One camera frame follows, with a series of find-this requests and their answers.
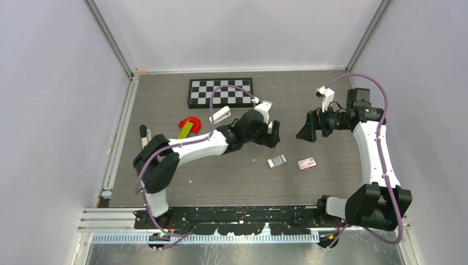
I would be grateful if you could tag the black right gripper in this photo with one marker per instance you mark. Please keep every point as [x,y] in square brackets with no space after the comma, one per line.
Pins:
[308,132]

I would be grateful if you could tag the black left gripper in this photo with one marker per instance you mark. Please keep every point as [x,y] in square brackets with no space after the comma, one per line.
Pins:
[266,139]

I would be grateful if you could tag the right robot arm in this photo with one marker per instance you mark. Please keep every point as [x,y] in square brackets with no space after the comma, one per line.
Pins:
[380,200]

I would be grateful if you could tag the black and white stapler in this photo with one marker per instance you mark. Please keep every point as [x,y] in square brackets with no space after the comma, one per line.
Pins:
[145,135]

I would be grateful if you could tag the red white staple box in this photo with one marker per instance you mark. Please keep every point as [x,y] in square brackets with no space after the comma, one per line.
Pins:
[306,163]

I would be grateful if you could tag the red arch toy block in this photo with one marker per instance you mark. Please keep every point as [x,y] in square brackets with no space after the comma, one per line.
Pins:
[197,124]

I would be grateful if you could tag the checkerboard calibration board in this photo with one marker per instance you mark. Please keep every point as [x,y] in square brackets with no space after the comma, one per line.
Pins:
[200,91]

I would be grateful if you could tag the green lego brick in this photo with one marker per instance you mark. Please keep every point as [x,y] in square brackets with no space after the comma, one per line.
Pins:
[185,129]

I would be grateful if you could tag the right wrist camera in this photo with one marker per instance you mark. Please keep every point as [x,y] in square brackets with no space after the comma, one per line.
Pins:
[326,95]

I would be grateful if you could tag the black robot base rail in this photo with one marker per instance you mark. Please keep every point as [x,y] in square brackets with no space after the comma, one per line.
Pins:
[238,220]

